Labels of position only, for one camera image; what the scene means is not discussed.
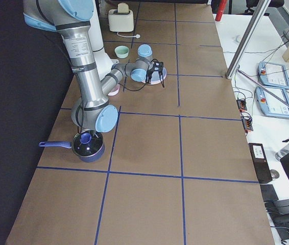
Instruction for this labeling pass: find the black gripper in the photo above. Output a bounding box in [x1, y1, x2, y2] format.
[146, 61, 164, 84]

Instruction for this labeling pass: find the blue plate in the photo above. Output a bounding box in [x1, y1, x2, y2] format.
[147, 67, 167, 78]

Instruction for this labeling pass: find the pink plate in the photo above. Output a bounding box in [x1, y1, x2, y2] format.
[143, 77, 166, 85]

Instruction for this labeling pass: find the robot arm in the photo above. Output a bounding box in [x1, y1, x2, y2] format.
[23, 1, 164, 133]

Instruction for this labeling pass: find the green bowl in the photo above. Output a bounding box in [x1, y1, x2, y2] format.
[114, 45, 129, 59]

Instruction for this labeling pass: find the pink bowl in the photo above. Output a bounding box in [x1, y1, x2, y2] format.
[108, 84, 120, 96]

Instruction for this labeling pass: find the cream toaster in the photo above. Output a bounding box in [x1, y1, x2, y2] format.
[108, 9, 134, 32]

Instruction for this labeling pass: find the bread slice in toaster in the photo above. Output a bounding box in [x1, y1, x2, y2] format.
[117, 3, 130, 14]

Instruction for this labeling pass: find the red cylinder object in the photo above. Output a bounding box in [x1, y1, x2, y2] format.
[215, 0, 228, 22]

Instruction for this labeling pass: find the orange connector module far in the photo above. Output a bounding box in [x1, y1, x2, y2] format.
[236, 99, 247, 112]

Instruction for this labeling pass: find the orange connector module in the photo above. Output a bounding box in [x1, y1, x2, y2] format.
[240, 112, 253, 133]
[236, 99, 247, 112]

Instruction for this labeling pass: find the dark blue pot with lid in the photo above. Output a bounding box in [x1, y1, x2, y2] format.
[39, 130, 105, 162]

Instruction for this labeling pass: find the orange connector module near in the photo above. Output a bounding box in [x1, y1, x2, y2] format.
[240, 112, 253, 133]

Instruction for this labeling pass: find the black office chair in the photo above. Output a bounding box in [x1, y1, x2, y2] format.
[245, 0, 284, 14]

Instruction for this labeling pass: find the far teach pendant tablet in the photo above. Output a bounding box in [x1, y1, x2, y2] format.
[258, 61, 289, 90]

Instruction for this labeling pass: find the teach pendant tablet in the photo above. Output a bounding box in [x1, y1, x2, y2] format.
[255, 87, 289, 119]
[258, 61, 289, 90]

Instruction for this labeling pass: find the near teach pendant tablet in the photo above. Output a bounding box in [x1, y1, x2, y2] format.
[255, 87, 289, 119]

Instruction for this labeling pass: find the black box with label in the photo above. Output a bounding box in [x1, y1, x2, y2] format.
[248, 143, 272, 184]

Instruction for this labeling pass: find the white reacher grabber stick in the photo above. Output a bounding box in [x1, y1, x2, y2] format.
[237, 69, 289, 108]

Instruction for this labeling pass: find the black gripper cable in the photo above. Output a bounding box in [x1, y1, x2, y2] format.
[120, 59, 166, 92]

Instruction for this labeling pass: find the white toaster plug and cable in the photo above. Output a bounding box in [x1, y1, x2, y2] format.
[116, 31, 141, 39]

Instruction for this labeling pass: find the white camera post with base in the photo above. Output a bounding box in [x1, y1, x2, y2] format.
[88, 0, 113, 79]

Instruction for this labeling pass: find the aluminium frame post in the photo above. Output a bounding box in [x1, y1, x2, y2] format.
[225, 0, 271, 80]

